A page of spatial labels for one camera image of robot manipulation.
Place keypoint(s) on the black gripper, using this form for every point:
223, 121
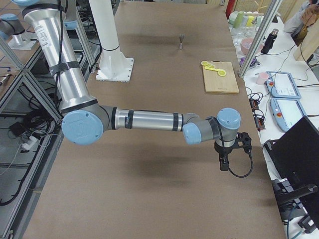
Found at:
222, 151

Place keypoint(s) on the steel jigger measuring cup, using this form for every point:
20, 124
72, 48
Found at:
181, 38

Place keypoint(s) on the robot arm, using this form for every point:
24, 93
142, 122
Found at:
85, 120

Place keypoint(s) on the pink plastic cup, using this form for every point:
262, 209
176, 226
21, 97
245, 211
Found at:
262, 78

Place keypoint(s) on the green cup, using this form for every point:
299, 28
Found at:
238, 20

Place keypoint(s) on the black laptop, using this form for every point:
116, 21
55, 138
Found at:
296, 157

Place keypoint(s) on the wooden cutting board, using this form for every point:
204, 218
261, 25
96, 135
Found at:
219, 82

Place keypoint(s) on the near teach pendant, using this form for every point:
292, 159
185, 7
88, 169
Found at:
286, 112

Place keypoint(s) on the teach pendant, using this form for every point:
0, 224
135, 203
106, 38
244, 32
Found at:
286, 112
282, 85

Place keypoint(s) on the far teach pendant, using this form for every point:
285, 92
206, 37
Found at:
282, 85

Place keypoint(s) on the pink bowl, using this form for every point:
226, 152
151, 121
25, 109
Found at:
246, 44

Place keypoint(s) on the black thermos bottle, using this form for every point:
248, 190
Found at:
270, 41

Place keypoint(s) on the person in background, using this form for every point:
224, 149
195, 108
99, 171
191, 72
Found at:
299, 25

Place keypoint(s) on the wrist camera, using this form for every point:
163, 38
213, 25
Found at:
243, 140

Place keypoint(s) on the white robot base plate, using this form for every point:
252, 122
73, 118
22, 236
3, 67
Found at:
117, 70

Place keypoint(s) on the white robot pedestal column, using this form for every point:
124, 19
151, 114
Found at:
105, 24

